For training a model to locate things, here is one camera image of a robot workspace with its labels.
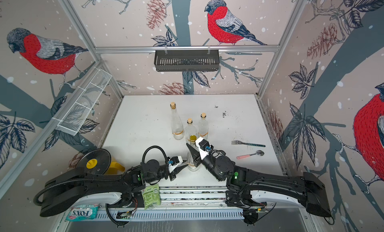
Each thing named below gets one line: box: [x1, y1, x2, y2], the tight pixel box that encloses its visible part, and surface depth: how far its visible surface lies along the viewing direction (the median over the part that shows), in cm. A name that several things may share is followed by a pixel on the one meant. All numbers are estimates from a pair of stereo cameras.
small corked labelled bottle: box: [198, 112, 209, 140], surface depth 81 cm
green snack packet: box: [141, 183, 161, 210], surface depth 74 cm
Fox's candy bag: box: [66, 203, 100, 222], surface depth 70 cm
